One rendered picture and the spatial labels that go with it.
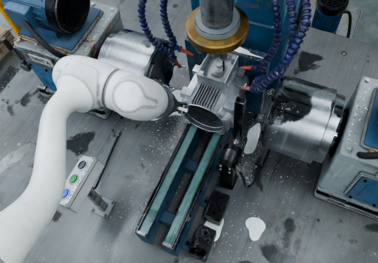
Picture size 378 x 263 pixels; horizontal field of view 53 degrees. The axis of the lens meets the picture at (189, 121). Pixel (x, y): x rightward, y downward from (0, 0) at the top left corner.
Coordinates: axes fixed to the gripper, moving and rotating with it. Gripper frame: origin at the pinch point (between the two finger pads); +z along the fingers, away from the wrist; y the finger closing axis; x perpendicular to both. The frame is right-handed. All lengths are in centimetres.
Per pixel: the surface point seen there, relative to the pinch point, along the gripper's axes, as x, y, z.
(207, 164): 16.6, -11.8, 11.9
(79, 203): 37.1, 16.8, -14.9
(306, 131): -5.0, -39.1, -0.1
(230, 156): 9.7, -20.1, 1.5
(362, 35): -84, -58, 175
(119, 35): -16.5, 30.2, 2.6
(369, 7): -109, -58, 189
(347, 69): -36, -48, 55
